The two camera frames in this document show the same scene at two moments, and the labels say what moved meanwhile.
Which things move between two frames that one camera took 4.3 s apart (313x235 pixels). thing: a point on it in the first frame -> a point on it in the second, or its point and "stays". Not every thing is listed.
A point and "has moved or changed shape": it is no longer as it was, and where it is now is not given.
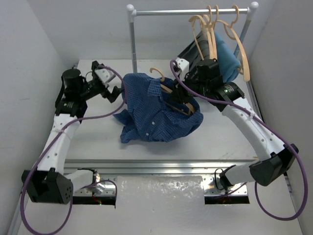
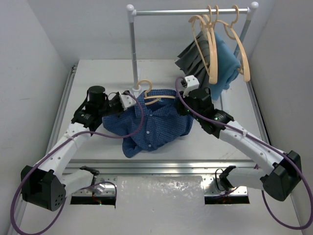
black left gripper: [105, 89] -> [115, 104]
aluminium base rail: [106, 172] stays
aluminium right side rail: [257, 108] stays
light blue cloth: [229, 62] stays
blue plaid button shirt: [152, 114] has moved or changed shape
